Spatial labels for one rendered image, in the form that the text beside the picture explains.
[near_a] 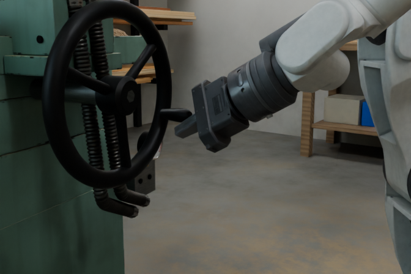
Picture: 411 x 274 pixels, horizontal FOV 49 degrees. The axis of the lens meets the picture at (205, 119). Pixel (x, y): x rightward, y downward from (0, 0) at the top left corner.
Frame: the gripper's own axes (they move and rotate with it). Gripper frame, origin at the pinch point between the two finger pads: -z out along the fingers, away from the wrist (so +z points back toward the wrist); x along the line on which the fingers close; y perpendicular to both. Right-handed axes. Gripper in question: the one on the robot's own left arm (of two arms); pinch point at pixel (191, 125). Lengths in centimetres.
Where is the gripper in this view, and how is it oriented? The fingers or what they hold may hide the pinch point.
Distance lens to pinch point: 75.8
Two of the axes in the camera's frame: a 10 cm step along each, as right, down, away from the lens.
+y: -6.3, -3.1, -7.1
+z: 7.6, -4.2, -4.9
